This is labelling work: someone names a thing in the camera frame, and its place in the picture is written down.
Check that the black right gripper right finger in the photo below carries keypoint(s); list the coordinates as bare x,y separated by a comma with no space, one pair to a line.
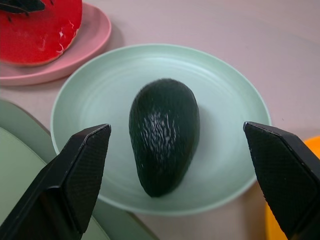
285,175

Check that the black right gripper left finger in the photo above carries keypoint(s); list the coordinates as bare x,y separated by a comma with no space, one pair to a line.
62,182

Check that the dark green avocado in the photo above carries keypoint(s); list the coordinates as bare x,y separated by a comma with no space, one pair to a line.
163,137

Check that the orange plate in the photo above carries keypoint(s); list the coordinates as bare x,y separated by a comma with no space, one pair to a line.
313,147

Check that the dark green plate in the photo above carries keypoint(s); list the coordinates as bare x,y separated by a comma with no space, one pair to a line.
22,150

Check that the light green plate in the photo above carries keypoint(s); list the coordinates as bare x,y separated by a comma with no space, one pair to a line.
100,100

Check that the pink plate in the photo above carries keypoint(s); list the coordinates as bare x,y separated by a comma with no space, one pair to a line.
87,50

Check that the red strawberry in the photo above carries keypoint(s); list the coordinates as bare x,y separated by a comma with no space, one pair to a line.
32,32

